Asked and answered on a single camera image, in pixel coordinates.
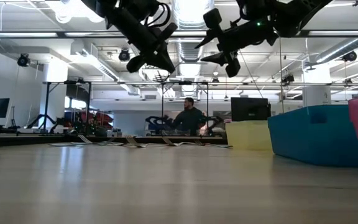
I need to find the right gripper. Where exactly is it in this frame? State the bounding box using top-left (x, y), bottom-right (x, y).
top-left (194, 8), bottom-right (277, 78)

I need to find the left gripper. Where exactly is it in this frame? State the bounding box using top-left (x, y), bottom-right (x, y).
top-left (125, 22), bottom-right (179, 75)

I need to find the black ceiling spotlight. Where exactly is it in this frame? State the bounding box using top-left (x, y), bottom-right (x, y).
top-left (280, 73), bottom-right (295, 85)
top-left (117, 48), bottom-right (131, 63)
top-left (342, 50), bottom-right (358, 62)
top-left (16, 53), bottom-right (32, 68)

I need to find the person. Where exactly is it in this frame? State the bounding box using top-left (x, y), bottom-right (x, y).
top-left (170, 96), bottom-right (210, 137)

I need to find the black box-shaped device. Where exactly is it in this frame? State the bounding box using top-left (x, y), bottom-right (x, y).
top-left (230, 96), bottom-right (272, 123)

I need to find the red background bin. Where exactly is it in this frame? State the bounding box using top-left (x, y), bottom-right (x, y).
top-left (73, 111), bottom-right (114, 129)

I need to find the yellow plastic bin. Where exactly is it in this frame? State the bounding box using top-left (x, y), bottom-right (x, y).
top-left (224, 119), bottom-right (273, 152)

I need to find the overhead rig crossbar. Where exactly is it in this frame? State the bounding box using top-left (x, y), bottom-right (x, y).
top-left (0, 30), bottom-right (358, 39)

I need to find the teal plastic bin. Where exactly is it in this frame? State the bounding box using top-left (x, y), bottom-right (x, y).
top-left (267, 104), bottom-right (358, 169)

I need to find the corrugated ceiling duct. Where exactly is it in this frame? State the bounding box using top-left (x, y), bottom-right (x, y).
top-left (315, 37), bottom-right (358, 65)
top-left (172, 0), bottom-right (216, 98)

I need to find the black background rig frame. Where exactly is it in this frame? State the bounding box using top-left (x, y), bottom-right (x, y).
top-left (43, 80), bottom-right (92, 134)
top-left (208, 81), bottom-right (358, 88)
top-left (161, 80), bottom-right (210, 134)

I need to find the thin hanging cable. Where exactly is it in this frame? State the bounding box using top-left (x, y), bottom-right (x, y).
top-left (238, 49), bottom-right (264, 99)
top-left (278, 37), bottom-right (283, 113)

